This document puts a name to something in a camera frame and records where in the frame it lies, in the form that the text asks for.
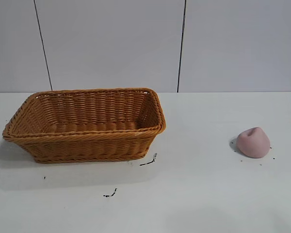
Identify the pink peach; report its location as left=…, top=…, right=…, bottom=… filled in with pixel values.
left=237, top=126, right=271, bottom=159

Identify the brown woven wicker basket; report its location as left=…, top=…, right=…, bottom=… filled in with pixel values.
left=1, top=87, right=167, bottom=164

